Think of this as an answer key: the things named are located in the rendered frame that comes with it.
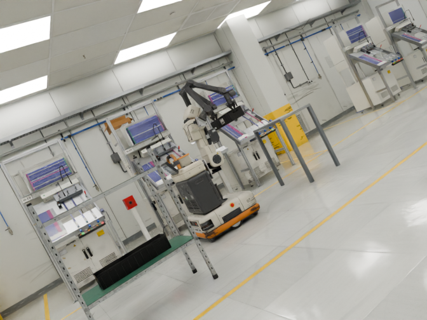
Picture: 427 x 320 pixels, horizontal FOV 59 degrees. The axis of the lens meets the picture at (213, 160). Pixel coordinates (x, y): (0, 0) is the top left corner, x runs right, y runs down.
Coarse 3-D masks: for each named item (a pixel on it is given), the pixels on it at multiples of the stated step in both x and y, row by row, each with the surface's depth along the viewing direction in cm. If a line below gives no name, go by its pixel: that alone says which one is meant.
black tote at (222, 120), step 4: (236, 108) 409; (240, 108) 410; (228, 112) 405; (232, 112) 406; (236, 112) 408; (240, 112) 410; (220, 116) 424; (224, 116) 416; (228, 116) 408; (232, 116) 406; (236, 116) 408; (240, 116) 409; (216, 120) 439; (220, 120) 429; (224, 120) 420; (228, 120) 412; (232, 120) 405; (212, 124) 454; (216, 124) 445; (220, 124) 435; (224, 124) 426
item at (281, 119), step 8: (296, 112) 426; (312, 112) 433; (280, 120) 418; (320, 128) 434; (256, 136) 481; (288, 136) 418; (328, 144) 434; (264, 152) 482; (296, 152) 420; (272, 160) 482; (336, 160) 436; (272, 168) 484; (304, 168) 421; (280, 184) 485
